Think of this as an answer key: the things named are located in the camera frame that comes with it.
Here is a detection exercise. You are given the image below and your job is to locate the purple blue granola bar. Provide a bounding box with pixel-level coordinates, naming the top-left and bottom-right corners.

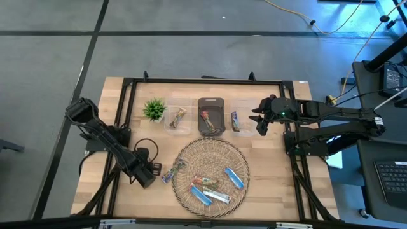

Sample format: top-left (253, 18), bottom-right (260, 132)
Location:
top-left (230, 111), bottom-right (241, 133)

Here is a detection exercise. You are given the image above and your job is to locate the red green granola bar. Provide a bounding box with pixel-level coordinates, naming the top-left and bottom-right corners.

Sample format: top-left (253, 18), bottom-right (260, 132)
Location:
top-left (191, 174), bottom-right (220, 189)
top-left (200, 109), bottom-right (223, 134)

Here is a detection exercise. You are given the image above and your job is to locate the black pole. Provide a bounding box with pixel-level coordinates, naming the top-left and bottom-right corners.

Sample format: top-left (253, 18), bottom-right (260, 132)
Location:
top-left (365, 31), bottom-right (407, 73)

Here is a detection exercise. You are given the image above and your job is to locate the white and blue granola bar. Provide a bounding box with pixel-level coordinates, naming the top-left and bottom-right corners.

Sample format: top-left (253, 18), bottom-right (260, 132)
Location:
top-left (202, 186), bottom-right (232, 204)

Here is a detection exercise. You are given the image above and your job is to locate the black power adapter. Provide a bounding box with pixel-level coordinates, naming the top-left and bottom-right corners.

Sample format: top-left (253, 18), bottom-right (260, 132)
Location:
top-left (383, 64), bottom-right (404, 96)

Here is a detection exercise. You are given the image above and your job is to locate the yellow cable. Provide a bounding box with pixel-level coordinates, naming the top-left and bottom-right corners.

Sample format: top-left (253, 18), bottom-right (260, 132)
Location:
top-left (263, 0), bottom-right (407, 96)

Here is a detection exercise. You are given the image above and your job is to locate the black laptop keyboard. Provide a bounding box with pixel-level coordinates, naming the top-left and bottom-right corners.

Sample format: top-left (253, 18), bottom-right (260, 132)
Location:
top-left (374, 160), bottom-right (407, 209)

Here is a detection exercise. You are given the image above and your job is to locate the blue chocolate granola bar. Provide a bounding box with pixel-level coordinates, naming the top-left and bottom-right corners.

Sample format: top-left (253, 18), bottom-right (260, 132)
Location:
top-left (224, 167), bottom-right (245, 190)
top-left (188, 183), bottom-right (213, 207)

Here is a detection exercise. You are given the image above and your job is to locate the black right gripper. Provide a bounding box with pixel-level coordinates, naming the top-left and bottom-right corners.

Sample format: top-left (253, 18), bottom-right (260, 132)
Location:
top-left (249, 94), bottom-right (301, 137)

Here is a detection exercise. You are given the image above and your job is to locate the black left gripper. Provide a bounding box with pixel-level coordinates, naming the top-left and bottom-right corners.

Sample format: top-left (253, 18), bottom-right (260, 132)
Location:
top-left (128, 148), bottom-right (163, 189)

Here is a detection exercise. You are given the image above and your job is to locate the clear plastic container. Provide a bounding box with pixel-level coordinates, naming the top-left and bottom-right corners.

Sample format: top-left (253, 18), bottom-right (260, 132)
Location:
top-left (229, 97), bottom-right (258, 137)
top-left (163, 97), bottom-right (193, 136)

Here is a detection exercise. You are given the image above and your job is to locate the tan green granola bar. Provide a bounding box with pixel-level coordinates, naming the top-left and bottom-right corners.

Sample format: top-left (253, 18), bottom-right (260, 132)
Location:
top-left (176, 106), bottom-right (188, 123)
top-left (169, 109), bottom-right (184, 129)

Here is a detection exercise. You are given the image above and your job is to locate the round woven placemat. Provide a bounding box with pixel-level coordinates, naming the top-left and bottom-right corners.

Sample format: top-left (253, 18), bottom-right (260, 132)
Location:
top-left (171, 136), bottom-right (251, 219)

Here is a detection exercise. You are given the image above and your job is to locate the grey chair leg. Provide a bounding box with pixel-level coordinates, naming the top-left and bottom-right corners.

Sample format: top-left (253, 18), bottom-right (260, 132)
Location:
top-left (0, 139), bottom-right (25, 153)

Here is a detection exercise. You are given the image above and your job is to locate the white cable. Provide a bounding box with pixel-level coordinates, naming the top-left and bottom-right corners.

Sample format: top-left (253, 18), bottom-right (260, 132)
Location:
top-left (373, 94), bottom-right (407, 111)

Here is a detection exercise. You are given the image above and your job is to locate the green plant in white pot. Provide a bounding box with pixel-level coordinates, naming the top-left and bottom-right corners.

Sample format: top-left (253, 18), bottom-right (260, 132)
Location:
top-left (142, 97), bottom-right (167, 123)

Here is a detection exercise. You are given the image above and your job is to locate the black desk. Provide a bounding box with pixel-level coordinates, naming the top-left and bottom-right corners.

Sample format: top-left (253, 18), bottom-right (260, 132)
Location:
top-left (352, 60), bottom-right (407, 220)

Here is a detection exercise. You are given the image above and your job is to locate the black aluminium table frame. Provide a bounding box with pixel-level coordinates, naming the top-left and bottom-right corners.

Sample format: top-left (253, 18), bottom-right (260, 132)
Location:
top-left (71, 70), bottom-right (341, 229)

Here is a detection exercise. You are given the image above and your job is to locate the black cable loop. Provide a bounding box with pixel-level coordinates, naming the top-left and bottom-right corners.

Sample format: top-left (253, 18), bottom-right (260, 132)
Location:
top-left (134, 137), bottom-right (160, 163)

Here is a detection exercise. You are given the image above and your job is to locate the dark grey plastic bin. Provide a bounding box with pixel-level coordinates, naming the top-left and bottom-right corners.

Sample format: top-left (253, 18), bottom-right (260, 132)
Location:
top-left (197, 97), bottom-right (226, 137)

